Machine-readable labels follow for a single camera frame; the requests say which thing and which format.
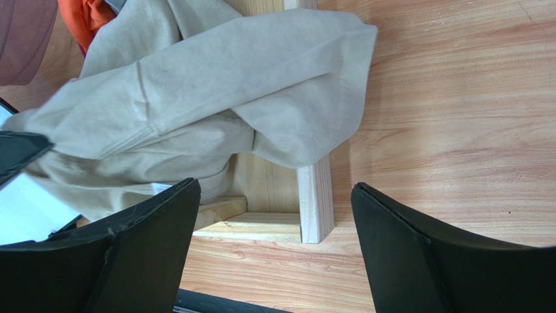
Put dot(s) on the wooden clothes rack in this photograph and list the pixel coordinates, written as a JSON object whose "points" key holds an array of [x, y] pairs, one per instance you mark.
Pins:
{"points": [[264, 201]]}

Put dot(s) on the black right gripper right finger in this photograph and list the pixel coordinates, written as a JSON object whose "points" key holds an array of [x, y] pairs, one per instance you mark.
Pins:
{"points": [[417, 263]]}

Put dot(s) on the white board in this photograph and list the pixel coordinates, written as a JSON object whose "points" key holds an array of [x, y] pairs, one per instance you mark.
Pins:
{"points": [[30, 213]]}

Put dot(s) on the beige t shirt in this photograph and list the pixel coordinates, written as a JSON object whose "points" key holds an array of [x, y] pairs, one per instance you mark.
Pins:
{"points": [[172, 89]]}

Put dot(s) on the orange cloth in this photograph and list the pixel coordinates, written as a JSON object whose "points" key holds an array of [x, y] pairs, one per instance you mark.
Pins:
{"points": [[84, 18]]}

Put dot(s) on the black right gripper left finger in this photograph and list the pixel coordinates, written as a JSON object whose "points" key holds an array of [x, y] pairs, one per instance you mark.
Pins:
{"points": [[131, 261]]}

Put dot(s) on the clear pink plastic bowl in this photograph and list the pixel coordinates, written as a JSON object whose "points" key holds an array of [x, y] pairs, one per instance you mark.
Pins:
{"points": [[26, 28]]}

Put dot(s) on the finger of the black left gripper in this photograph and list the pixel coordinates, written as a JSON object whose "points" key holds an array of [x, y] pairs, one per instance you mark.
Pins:
{"points": [[18, 150]]}

